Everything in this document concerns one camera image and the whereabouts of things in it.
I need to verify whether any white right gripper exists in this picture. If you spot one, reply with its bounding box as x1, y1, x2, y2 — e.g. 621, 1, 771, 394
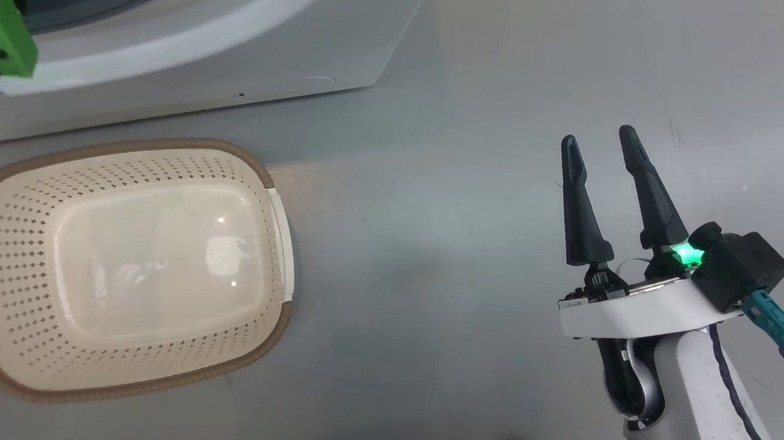
545, 119, 757, 353

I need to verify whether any white front-load washing machine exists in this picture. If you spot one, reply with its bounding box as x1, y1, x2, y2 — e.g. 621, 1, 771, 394
0, 0, 439, 181

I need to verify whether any beige perforated laundry basket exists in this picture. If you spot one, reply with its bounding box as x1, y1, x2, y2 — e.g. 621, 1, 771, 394
0, 122, 307, 423

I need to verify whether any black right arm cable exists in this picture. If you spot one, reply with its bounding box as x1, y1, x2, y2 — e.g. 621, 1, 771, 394
700, 325, 784, 440

